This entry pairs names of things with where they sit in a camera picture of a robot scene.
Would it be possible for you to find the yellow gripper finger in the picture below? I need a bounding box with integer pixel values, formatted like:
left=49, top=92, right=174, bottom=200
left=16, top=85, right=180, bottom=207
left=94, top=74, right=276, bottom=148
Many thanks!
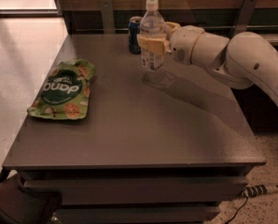
left=164, top=21, right=180, bottom=38
left=137, top=35, right=172, bottom=55

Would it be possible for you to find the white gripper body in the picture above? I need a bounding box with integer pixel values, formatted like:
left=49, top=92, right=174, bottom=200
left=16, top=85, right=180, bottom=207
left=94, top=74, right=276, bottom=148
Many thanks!
left=170, top=25, right=205, bottom=65

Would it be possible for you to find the clear plastic water bottle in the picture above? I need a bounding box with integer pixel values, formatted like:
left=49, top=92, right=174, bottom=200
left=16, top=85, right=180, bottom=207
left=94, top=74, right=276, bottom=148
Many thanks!
left=140, top=0, right=165, bottom=71

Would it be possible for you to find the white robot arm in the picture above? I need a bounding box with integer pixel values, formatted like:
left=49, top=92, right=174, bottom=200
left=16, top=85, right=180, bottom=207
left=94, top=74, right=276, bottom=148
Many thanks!
left=137, top=21, right=278, bottom=107

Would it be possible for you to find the green rice chip bag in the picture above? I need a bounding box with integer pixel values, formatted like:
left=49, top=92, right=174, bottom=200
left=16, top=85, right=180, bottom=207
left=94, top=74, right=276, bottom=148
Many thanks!
left=27, top=59, right=96, bottom=120

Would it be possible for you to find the blue soda can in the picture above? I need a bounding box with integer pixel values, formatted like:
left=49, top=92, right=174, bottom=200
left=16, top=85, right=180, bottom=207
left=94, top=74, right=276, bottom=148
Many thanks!
left=128, top=16, right=142, bottom=54

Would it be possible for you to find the grey drawer cabinet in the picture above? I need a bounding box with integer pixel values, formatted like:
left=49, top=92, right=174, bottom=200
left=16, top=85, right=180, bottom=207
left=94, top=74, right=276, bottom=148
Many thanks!
left=1, top=33, right=268, bottom=224

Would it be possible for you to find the upper grey drawer front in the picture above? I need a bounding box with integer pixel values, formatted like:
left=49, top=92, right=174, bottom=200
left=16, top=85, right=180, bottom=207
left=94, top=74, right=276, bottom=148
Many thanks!
left=24, top=176, right=247, bottom=205

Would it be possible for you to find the grey drawer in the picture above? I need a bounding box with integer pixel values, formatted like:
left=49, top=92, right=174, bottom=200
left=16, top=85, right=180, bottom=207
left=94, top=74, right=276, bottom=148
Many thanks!
left=55, top=206, right=220, bottom=224
left=24, top=176, right=247, bottom=205

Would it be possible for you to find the striped power strip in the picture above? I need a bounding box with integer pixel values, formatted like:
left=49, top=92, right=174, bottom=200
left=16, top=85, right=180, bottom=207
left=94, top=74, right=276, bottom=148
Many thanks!
left=237, top=184, right=278, bottom=199

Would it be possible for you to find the lower grey drawer front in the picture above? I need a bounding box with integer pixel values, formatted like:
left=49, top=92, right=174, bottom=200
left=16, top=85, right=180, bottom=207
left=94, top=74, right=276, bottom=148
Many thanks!
left=55, top=206, right=220, bottom=224

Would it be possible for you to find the dark brown chair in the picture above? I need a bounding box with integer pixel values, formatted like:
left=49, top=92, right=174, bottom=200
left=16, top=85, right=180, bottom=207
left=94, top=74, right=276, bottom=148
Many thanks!
left=0, top=174, right=63, bottom=224

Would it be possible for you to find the left metal wall bracket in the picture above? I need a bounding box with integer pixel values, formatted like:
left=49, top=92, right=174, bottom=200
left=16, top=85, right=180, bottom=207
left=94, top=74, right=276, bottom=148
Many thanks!
left=99, top=0, right=116, bottom=34

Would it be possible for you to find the black cable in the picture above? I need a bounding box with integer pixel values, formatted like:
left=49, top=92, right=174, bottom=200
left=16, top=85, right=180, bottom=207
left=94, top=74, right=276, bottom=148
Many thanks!
left=223, top=195, right=249, bottom=224

